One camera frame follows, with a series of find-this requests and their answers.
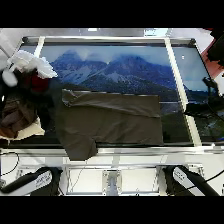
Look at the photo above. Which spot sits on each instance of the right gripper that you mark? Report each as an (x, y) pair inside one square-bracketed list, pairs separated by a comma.
[(196, 110)]

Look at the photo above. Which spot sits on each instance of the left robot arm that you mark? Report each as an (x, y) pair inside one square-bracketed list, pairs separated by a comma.
[(37, 181)]

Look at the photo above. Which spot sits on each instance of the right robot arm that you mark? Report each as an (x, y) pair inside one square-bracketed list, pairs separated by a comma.
[(188, 179)]

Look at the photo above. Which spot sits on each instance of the red garment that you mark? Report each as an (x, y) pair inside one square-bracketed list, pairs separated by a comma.
[(40, 84), (213, 66)]

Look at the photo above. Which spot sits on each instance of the black garment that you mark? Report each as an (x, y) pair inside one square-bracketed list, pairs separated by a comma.
[(217, 46), (48, 106)]

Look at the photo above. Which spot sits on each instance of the dark grey T-shirt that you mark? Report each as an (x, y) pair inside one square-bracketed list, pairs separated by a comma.
[(113, 123)]

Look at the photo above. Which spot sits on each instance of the pale yellow garment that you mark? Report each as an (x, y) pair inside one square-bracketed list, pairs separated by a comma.
[(31, 130)]

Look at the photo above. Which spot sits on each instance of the white garment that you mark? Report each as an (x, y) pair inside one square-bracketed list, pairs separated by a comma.
[(35, 63)]

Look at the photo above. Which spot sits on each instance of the brown garment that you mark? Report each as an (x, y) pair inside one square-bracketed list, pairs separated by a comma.
[(15, 116)]

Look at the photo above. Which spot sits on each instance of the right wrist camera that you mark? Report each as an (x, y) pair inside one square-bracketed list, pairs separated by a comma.
[(210, 82)]

